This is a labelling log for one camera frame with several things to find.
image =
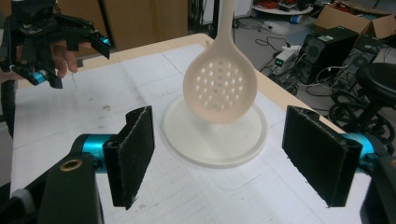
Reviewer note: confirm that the white device with green display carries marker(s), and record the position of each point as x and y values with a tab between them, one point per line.
285	60

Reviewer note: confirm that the round white table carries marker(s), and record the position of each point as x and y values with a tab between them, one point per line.
280	9

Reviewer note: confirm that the large brown cardboard panel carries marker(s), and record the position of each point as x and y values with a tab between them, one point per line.
140	21

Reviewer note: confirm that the black round stool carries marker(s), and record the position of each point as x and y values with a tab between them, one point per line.
378	81

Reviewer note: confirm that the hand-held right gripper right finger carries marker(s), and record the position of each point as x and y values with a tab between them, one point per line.
317	155

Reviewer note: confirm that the white grid mat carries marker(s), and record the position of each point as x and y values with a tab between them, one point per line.
77	105

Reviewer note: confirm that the blue tape roll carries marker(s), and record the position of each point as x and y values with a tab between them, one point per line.
295	19

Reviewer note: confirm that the black metal frame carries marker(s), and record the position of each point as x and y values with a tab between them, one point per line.
194	15

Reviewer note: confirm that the beige slotted spoon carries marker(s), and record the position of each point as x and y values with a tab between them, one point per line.
218	115

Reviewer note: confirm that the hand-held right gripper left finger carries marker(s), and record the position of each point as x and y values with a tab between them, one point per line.
130	155

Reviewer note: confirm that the black computer tower with label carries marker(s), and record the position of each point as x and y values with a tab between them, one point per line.
327	53

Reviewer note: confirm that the open cardboard box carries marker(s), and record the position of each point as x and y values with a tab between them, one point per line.
351	18

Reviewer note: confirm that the white hook stand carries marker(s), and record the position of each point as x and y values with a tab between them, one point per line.
214	146

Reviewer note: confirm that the plain black computer tower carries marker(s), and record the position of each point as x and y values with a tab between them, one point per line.
364	56

